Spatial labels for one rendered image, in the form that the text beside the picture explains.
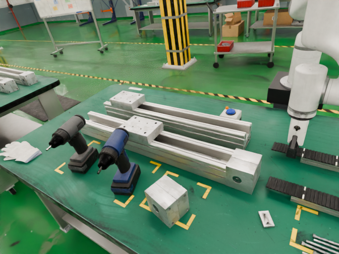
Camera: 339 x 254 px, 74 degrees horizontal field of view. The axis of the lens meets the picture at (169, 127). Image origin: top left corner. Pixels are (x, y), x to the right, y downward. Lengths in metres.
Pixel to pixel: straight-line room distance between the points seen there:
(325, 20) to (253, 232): 0.60
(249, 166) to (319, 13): 0.46
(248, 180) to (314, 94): 0.32
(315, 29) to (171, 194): 0.60
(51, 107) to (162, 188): 1.79
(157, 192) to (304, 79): 0.55
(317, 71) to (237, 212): 0.47
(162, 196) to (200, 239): 0.16
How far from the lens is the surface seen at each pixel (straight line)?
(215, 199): 0.80
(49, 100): 2.33
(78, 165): 1.00
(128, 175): 0.83
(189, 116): 1.07
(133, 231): 0.77
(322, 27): 0.75
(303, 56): 1.25
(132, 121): 1.00
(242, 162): 0.78
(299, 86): 0.78
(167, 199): 0.69
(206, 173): 0.84
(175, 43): 4.08
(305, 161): 0.96
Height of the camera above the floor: 1.41
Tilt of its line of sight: 34 degrees down
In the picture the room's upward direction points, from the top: 9 degrees counter-clockwise
